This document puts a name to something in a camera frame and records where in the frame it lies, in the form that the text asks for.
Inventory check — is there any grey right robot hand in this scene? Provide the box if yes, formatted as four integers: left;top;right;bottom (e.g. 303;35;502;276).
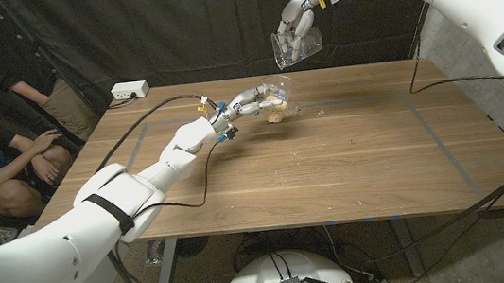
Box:
272;0;353;63

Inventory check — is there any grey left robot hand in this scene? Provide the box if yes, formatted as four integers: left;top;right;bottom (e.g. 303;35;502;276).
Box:
206;82;289;135

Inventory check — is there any sugar-filled clear plastic cup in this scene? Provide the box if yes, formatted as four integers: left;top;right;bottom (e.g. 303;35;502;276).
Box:
270;25;326;72

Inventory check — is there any black backdrop curtain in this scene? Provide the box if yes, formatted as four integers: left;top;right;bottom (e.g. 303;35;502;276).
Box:
2;0;455;106

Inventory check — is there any white power strip box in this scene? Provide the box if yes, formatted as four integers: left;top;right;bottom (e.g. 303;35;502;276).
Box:
110;79;152;102

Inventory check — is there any black backdrop stand pole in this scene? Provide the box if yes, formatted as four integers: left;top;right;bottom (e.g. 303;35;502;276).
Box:
0;0;102;131
401;1;437;61

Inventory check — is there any black floor fan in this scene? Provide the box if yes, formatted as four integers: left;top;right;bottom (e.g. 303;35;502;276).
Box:
175;234;213;260

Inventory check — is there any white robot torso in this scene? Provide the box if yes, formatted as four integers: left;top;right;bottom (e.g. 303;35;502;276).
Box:
216;242;357;283

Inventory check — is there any white table leg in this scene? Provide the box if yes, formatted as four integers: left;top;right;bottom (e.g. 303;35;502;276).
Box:
391;215;426;281
151;238;183;283

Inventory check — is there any person in khaki trousers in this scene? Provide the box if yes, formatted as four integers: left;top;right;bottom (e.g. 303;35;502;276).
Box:
0;0;100;152

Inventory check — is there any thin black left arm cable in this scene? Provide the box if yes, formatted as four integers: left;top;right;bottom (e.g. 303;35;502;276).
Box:
124;139;230;218

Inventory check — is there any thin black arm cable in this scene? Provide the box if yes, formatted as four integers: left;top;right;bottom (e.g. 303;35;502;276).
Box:
360;0;504;283
124;139;230;218

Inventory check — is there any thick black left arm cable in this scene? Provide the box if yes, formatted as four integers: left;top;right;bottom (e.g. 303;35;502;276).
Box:
85;90;226;173

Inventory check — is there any black power strip cable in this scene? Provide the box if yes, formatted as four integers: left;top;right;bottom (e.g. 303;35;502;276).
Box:
106;92;139;111

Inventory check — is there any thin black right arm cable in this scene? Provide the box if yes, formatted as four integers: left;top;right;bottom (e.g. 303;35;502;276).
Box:
360;0;504;283

